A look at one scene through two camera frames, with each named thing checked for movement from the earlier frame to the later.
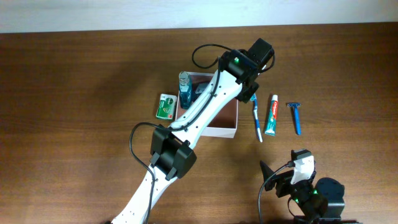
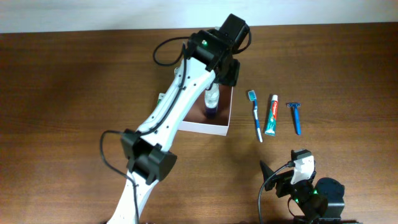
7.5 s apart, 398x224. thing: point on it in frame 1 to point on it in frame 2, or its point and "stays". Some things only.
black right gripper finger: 267,172 stays
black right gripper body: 278,182 stays
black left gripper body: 249,93 to 229,74
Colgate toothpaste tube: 271,126 stays
